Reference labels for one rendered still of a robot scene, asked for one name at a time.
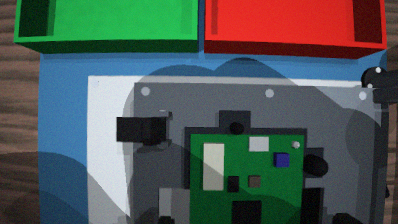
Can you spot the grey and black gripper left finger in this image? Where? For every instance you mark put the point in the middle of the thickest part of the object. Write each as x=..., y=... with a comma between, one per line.
x=166, y=220

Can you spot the red bin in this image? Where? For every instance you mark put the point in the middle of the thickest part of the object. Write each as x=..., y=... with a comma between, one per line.
x=240, y=27

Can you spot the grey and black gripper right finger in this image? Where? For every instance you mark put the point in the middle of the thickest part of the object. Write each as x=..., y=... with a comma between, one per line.
x=344, y=218

